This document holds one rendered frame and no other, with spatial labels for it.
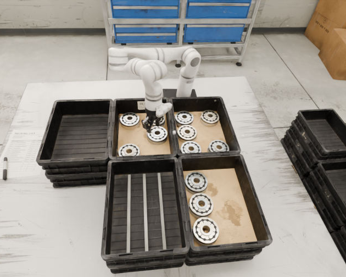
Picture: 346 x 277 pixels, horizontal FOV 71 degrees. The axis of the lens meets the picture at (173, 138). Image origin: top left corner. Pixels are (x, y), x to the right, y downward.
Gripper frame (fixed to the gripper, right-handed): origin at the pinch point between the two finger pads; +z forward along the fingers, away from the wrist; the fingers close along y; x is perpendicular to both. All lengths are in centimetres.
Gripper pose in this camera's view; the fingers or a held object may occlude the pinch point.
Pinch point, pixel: (153, 127)
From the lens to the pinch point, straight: 118.3
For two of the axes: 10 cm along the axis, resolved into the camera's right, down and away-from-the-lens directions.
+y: -6.2, 5.7, -5.4
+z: -0.6, 6.5, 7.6
